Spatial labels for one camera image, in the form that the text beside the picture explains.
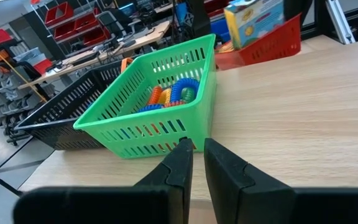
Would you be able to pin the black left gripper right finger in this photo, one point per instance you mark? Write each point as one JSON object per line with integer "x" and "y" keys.
{"x": 259, "y": 205}

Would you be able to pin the blue barrel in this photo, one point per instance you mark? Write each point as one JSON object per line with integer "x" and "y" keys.
{"x": 182, "y": 12}

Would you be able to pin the red plastic basket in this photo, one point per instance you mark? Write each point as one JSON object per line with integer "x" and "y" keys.
{"x": 269, "y": 46}

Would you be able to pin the orange coil wristband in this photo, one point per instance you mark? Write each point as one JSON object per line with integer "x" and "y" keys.
{"x": 155, "y": 95}
{"x": 174, "y": 103}

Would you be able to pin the red bin shelving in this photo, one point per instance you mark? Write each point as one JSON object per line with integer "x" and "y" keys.
{"x": 73, "y": 21}

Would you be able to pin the orange rubber band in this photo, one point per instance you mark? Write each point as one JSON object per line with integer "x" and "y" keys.
{"x": 126, "y": 63}

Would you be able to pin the silver aluminium post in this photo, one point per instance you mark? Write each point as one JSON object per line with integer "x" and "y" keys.
{"x": 340, "y": 21}

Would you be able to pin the black plastic basket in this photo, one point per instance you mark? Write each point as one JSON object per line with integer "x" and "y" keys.
{"x": 57, "y": 124}

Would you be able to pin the green plastic basket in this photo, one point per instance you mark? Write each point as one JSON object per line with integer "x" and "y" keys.
{"x": 135, "y": 133}

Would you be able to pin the black office chair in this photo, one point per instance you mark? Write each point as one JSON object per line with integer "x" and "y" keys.
{"x": 110, "y": 21}

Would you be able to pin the wooden top workbench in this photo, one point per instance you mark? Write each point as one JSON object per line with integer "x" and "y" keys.
{"x": 148, "y": 35}

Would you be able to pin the blue floor bin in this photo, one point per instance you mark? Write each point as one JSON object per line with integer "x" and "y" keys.
{"x": 221, "y": 29}

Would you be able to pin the blue coil wristband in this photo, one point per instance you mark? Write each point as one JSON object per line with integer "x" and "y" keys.
{"x": 182, "y": 84}
{"x": 151, "y": 108}

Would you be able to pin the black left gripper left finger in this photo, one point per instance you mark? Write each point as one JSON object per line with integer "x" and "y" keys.
{"x": 104, "y": 205}

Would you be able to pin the green blue card box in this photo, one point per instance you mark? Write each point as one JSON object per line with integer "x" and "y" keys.
{"x": 256, "y": 21}

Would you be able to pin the grey parts bin cart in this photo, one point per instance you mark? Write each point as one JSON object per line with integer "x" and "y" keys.
{"x": 2, "y": 99}

